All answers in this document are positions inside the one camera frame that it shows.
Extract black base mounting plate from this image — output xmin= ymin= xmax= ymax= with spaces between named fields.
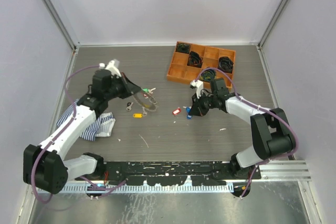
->
xmin=74 ymin=159 xmax=263 ymax=186

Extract black rolled belt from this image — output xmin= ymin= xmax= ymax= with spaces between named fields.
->
xmin=187 ymin=51 xmax=203 ymax=68
xmin=175 ymin=42 xmax=191 ymax=54
xmin=218 ymin=56 xmax=234 ymax=73

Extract red plastic key tag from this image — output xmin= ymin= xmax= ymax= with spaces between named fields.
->
xmin=172 ymin=108 xmax=181 ymax=116

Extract black headed key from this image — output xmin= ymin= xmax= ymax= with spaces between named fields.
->
xmin=126 ymin=102 xmax=133 ymax=111

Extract silver key with blue tag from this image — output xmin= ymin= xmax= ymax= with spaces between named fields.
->
xmin=184 ymin=106 xmax=191 ymax=112

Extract green plastic key tag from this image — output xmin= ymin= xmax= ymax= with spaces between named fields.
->
xmin=143 ymin=88 xmax=156 ymax=94

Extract striped blue white cloth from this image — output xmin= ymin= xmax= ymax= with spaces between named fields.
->
xmin=56 ymin=105 xmax=116 ymax=142

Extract large metal disc keyring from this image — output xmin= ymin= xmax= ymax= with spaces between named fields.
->
xmin=132 ymin=90 xmax=159 ymax=113

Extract black rolled belt back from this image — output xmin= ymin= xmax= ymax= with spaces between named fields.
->
xmin=175 ymin=42 xmax=191 ymax=54

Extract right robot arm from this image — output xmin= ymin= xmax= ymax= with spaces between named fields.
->
xmin=188 ymin=78 xmax=297 ymax=179

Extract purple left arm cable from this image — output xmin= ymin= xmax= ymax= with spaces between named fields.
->
xmin=30 ymin=63 xmax=106 ymax=204

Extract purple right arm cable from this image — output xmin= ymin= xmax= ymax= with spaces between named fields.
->
xmin=193 ymin=67 xmax=300 ymax=161

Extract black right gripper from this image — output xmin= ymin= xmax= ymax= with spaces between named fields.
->
xmin=189 ymin=90 xmax=218 ymax=116

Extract slotted cable duct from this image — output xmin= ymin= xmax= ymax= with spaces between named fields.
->
xmin=59 ymin=181 xmax=234 ymax=194

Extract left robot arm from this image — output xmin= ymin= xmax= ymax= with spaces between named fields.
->
xmin=23 ymin=69 xmax=142 ymax=195

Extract orange wooden compartment tray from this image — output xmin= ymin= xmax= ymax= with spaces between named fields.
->
xmin=166 ymin=41 xmax=236 ymax=88

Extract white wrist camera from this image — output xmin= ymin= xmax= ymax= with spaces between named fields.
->
xmin=105 ymin=59 xmax=122 ymax=77
xmin=190 ymin=80 xmax=204 ymax=99

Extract key with yellow tag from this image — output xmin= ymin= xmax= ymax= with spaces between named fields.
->
xmin=133 ymin=107 xmax=148 ymax=119

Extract black rolled belt middle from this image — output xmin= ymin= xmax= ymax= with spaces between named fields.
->
xmin=187 ymin=51 xmax=203 ymax=68

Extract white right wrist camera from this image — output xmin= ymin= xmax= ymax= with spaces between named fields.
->
xmin=190 ymin=80 xmax=204 ymax=99

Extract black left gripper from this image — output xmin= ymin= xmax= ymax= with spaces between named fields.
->
xmin=104 ymin=72 xmax=140 ymax=101

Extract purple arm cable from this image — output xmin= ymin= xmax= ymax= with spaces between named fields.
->
xmin=30 ymin=63 xmax=106 ymax=204
xmin=193 ymin=67 xmax=300 ymax=161

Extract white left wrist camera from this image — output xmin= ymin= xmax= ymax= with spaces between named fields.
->
xmin=105 ymin=59 xmax=122 ymax=77

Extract right aluminium frame rail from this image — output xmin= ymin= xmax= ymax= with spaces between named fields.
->
xmin=258 ymin=160 xmax=311 ymax=182

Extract blue yellow rolled belt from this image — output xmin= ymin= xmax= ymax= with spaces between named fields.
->
xmin=200 ymin=68 xmax=216 ymax=83

